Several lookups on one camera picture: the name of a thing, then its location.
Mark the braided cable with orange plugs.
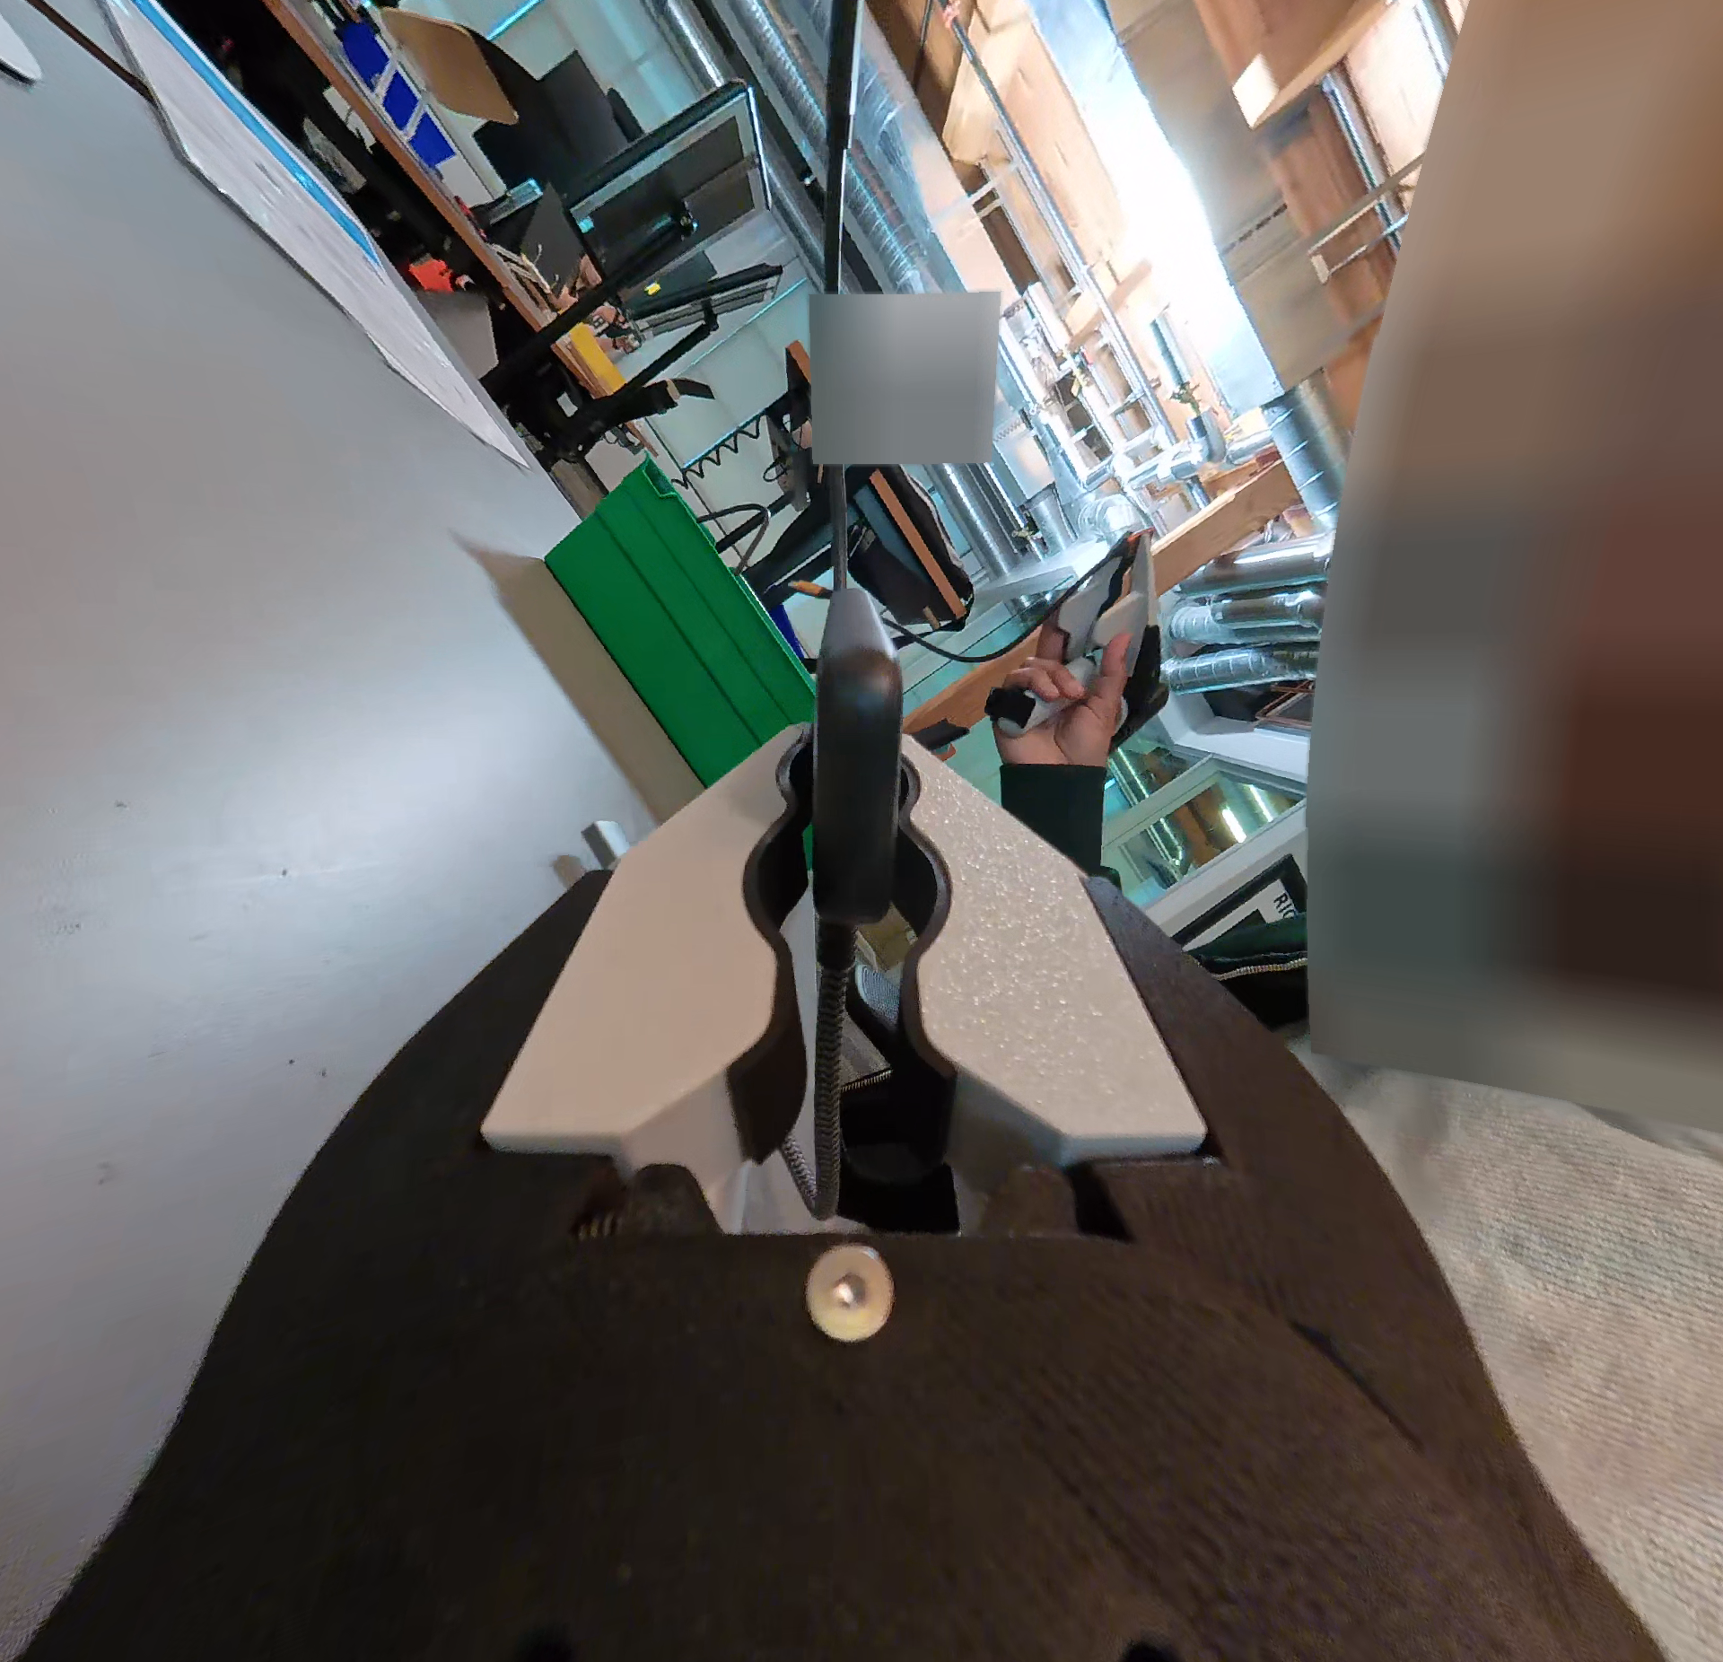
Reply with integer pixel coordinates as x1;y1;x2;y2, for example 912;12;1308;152
778;922;867;1219

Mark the bundle of metal pipes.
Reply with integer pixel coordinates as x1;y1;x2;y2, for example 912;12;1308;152
1023;390;1351;748

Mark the person's right hand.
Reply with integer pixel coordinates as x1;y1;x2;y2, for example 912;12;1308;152
1009;657;1136;772

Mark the person's right forearm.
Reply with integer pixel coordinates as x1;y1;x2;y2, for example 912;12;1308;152
997;760;1112;879

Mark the white marker sign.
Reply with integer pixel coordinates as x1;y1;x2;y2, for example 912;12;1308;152
1169;851;1312;954

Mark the printed paper sheet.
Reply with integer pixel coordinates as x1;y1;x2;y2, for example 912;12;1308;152
67;0;536;475

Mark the black USB hub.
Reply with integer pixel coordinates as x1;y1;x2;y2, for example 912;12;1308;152
811;0;908;926

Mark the green plastic bin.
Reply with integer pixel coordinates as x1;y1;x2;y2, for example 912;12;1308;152
544;457;825;792

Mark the cardboard flap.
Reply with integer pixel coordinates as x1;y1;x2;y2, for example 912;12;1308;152
380;6;522;129

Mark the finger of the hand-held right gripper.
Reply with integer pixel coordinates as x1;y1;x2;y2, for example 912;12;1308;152
1060;534;1159;675

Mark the grey desk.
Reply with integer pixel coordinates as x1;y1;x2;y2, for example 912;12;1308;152
0;0;809;1662

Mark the wooden beam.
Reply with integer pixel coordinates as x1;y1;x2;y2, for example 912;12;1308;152
900;457;1306;738

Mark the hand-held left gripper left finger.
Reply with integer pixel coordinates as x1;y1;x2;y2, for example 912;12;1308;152
479;724;817;1199

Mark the dark green jacket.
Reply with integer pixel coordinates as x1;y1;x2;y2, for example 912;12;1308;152
1181;910;1314;1035

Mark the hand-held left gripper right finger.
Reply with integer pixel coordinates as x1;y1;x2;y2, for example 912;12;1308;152
888;746;1211;1169

